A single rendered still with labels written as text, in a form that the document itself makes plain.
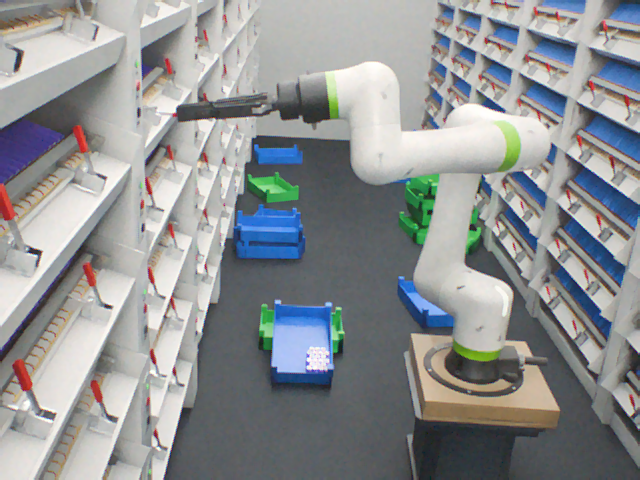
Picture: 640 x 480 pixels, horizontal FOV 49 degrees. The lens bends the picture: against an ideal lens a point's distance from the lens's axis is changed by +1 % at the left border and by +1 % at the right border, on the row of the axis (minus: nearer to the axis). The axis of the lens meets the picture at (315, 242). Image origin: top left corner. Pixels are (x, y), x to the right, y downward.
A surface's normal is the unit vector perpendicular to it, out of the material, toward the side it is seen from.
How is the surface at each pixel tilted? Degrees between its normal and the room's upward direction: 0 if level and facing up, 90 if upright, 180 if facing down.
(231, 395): 0
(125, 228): 90
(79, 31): 90
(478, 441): 90
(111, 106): 90
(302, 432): 0
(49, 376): 20
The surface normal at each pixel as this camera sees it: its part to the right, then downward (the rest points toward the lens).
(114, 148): 0.03, 0.37
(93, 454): 0.40, -0.85
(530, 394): 0.07, -0.92
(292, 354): 0.07, -0.76
